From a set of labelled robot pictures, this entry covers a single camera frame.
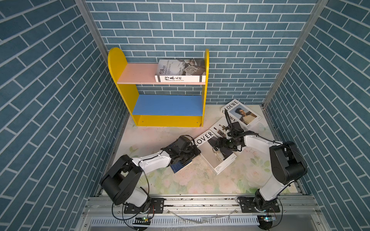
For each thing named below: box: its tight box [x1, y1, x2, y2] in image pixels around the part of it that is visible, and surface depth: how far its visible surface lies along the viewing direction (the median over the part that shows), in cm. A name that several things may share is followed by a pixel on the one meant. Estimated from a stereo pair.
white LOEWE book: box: [220, 99, 262, 129], surface depth 114 cm
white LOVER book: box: [194, 128, 238, 176], surface depth 91 cm
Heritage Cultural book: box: [155, 59, 207, 83], surface depth 77 cm
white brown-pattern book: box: [209, 116, 230, 139], surface depth 105 cm
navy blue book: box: [170, 159, 193, 174], surface depth 88 cm
